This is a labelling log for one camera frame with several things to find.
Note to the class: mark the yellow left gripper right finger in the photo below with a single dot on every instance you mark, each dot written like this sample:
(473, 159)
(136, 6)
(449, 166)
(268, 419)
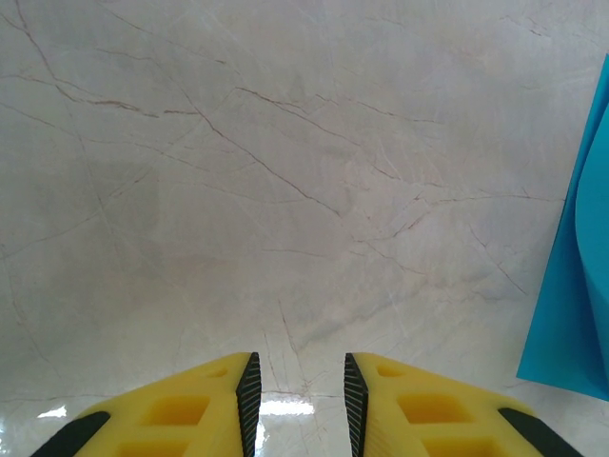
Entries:
(428, 419)

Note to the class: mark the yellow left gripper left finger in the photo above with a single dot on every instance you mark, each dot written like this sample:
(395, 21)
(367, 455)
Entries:
(190, 419)

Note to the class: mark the blue paper sheet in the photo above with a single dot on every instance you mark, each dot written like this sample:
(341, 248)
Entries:
(571, 309)

